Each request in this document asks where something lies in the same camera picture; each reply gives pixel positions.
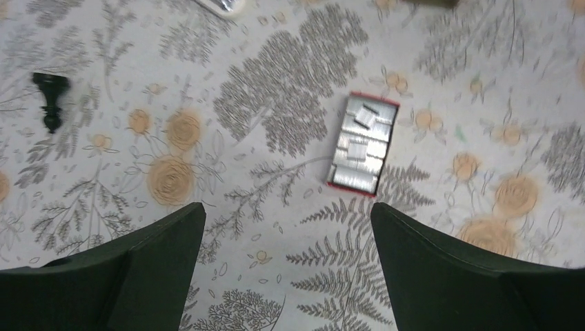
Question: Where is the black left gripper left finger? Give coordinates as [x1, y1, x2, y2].
[1, 203, 206, 330]

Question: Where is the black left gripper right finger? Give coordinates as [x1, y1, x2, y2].
[370, 203, 584, 330]

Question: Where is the grey metal staple strip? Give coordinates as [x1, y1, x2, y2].
[326, 92, 400, 197]

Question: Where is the floral patterned table mat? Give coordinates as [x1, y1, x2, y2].
[1, 1, 584, 330]

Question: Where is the small black screw piece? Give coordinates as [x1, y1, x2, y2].
[32, 72, 70, 134]

